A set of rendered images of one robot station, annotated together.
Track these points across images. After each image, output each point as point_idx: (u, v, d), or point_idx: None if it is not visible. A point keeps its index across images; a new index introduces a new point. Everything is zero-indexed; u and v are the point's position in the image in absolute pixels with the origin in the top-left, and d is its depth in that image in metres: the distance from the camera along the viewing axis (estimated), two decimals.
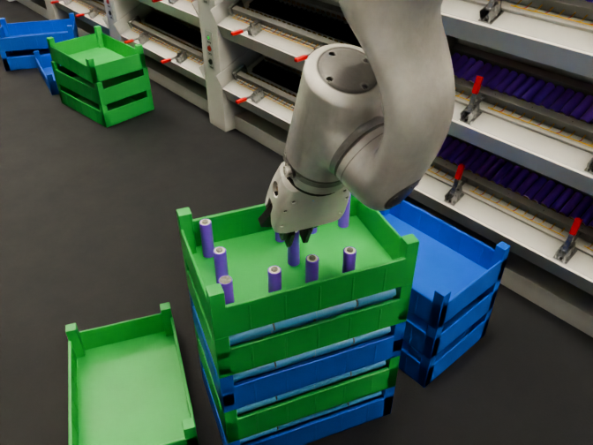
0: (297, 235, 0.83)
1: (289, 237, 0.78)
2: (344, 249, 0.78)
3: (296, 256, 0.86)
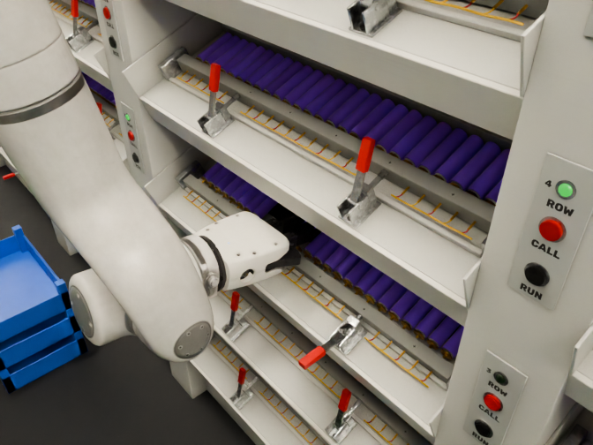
0: None
1: (299, 229, 0.78)
2: None
3: None
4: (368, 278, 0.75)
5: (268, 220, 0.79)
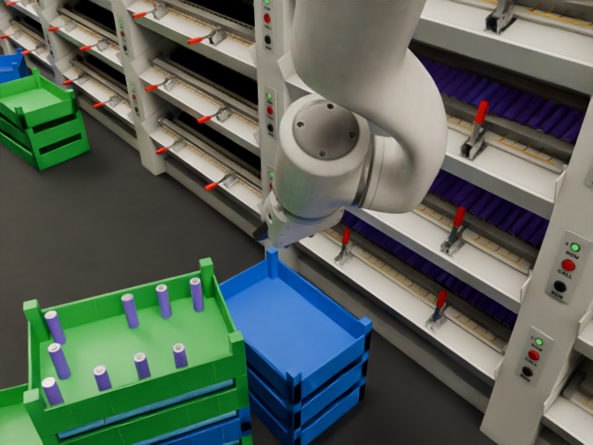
0: None
1: None
2: (173, 346, 0.82)
3: None
4: None
5: None
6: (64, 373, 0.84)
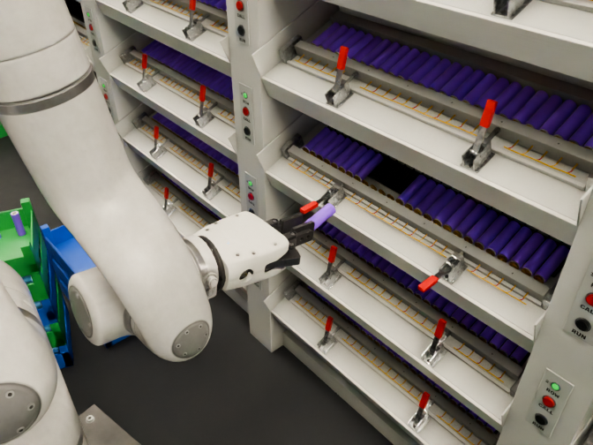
0: (405, 192, 0.98)
1: (298, 229, 0.78)
2: None
3: (419, 176, 0.99)
4: (466, 223, 0.91)
5: (268, 220, 0.79)
6: (325, 209, 0.82)
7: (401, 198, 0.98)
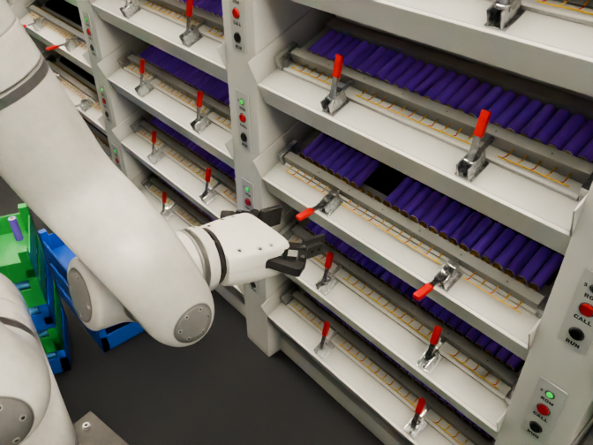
0: (401, 199, 0.98)
1: None
2: None
3: (415, 183, 1.00)
4: (461, 231, 0.91)
5: None
6: (406, 183, 1.00)
7: (397, 205, 0.98)
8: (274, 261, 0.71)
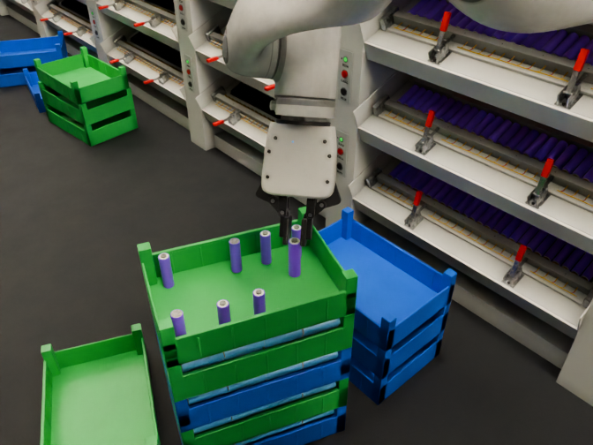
0: None
1: (284, 223, 0.79)
2: (288, 239, 0.80)
3: None
4: None
5: (313, 211, 0.78)
6: None
7: None
8: None
